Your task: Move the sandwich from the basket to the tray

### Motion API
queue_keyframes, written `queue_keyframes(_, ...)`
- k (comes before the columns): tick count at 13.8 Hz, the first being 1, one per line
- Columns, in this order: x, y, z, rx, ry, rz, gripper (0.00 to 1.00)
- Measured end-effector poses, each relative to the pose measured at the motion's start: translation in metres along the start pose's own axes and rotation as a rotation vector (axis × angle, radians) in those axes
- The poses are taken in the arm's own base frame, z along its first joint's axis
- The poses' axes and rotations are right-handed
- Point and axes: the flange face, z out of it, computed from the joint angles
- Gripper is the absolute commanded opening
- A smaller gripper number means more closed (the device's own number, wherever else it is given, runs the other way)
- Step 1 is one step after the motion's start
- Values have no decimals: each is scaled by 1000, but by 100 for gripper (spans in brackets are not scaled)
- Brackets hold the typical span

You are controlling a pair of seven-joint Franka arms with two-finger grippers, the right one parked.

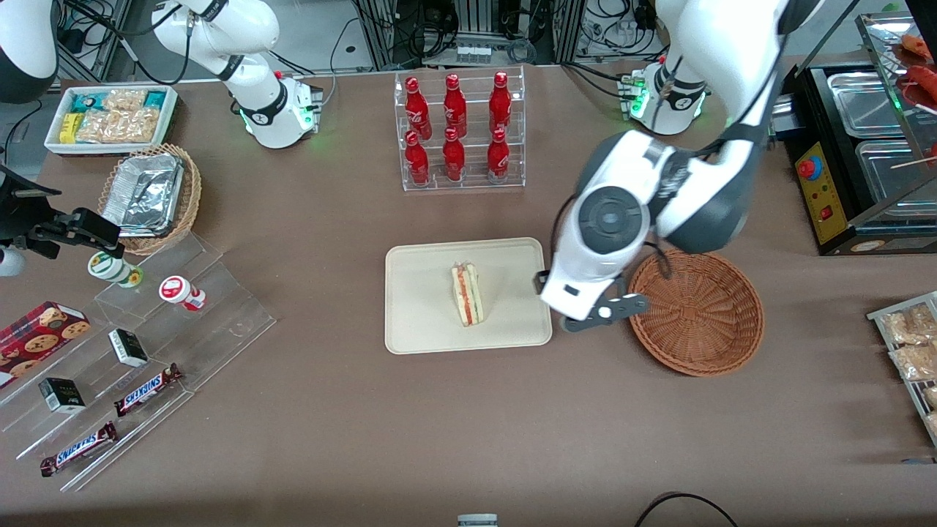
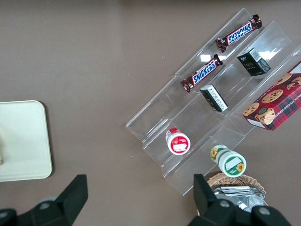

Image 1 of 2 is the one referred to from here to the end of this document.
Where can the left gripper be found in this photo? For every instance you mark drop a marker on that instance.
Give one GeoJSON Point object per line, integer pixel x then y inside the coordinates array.
{"type": "Point", "coordinates": [541, 281]}

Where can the triangle sandwich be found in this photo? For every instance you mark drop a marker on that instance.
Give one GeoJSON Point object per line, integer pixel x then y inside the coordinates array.
{"type": "Point", "coordinates": [467, 296]}

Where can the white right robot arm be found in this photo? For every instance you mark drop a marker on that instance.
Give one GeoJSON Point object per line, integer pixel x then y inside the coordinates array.
{"type": "Point", "coordinates": [219, 29]}

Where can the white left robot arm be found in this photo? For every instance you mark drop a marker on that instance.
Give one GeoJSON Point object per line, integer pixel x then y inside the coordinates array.
{"type": "Point", "coordinates": [725, 44]}

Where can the light wicker basket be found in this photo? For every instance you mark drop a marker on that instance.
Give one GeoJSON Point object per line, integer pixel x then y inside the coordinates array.
{"type": "Point", "coordinates": [192, 197]}

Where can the cream plastic tray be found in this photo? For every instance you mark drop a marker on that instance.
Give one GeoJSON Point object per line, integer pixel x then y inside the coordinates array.
{"type": "Point", "coordinates": [417, 307]}

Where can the brown round wicker basket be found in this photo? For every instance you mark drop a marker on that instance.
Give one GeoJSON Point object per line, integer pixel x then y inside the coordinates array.
{"type": "Point", "coordinates": [695, 315]}

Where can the green white yogurt cup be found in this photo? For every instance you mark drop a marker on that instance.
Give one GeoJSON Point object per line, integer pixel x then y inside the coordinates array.
{"type": "Point", "coordinates": [110, 268]}

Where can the aluminium foil container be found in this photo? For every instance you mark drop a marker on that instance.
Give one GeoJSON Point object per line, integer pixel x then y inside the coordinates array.
{"type": "Point", "coordinates": [143, 194]}

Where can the red white yogurt cup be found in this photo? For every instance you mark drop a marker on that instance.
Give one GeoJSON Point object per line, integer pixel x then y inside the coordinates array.
{"type": "Point", "coordinates": [177, 290]}

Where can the yellow snack pack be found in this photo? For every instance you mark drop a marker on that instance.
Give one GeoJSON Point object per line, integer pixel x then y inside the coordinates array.
{"type": "Point", "coordinates": [69, 128]}

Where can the large clear cracker bag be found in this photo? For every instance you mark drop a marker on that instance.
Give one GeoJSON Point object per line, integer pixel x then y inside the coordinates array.
{"type": "Point", "coordinates": [121, 126]}

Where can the red cookie box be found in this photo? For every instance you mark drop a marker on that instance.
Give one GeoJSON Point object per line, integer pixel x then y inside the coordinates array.
{"type": "Point", "coordinates": [36, 340]}

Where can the clear acrylic bottle rack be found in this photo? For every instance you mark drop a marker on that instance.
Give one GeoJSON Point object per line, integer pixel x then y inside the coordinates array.
{"type": "Point", "coordinates": [476, 183]}

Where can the small black box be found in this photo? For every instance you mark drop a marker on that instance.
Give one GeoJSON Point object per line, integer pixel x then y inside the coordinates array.
{"type": "Point", "coordinates": [128, 348]}
{"type": "Point", "coordinates": [62, 395]}

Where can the teal snack pack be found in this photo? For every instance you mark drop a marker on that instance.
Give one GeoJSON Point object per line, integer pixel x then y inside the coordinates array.
{"type": "Point", "coordinates": [89, 102]}

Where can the red cola bottle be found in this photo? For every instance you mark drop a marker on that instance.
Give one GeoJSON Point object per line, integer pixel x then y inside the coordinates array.
{"type": "Point", "coordinates": [454, 159]}
{"type": "Point", "coordinates": [454, 108]}
{"type": "Point", "coordinates": [416, 110]}
{"type": "Point", "coordinates": [500, 106]}
{"type": "Point", "coordinates": [417, 162]}
{"type": "Point", "coordinates": [498, 157]}

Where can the small clear cracker bag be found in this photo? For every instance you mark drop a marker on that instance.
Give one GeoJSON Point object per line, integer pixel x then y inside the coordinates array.
{"type": "Point", "coordinates": [124, 99]}

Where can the white rectangular snack bin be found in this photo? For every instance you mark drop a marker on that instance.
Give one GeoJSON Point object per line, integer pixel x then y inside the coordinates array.
{"type": "Point", "coordinates": [170, 117]}

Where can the clear acrylic step display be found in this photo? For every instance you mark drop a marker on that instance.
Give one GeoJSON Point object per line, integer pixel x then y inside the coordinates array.
{"type": "Point", "coordinates": [219, 322]}

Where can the snickers bar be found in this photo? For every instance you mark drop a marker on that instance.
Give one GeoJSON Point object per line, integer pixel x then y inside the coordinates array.
{"type": "Point", "coordinates": [79, 449]}
{"type": "Point", "coordinates": [146, 390]}

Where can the white power strip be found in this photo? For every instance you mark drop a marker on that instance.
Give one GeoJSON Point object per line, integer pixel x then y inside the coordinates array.
{"type": "Point", "coordinates": [473, 54]}

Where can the small grey device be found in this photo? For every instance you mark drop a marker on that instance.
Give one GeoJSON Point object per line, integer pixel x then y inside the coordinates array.
{"type": "Point", "coordinates": [477, 521]}

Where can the black food warmer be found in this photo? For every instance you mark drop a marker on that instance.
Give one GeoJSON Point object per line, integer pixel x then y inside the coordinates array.
{"type": "Point", "coordinates": [823, 197]}

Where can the steel warmer pan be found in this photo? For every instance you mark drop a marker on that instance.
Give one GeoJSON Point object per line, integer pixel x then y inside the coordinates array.
{"type": "Point", "coordinates": [867, 106]}
{"type": "Point", "coordinates": [889, 179]}

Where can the clear bag of pastry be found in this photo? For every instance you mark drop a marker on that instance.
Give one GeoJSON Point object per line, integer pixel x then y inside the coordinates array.
{"type": "Point", "coordinates": [915, 361]}
{"type": "Point", "coordinates": [908, 326]}

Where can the red sausage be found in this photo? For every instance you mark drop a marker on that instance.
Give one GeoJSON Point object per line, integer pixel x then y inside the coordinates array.
{"type": "Point", "coordinates": [924, 77]}

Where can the aluminium frame rack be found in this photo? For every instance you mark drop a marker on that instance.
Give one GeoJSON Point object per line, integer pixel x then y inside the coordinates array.
{"type": "Point", "coordinates": [381, 36]}

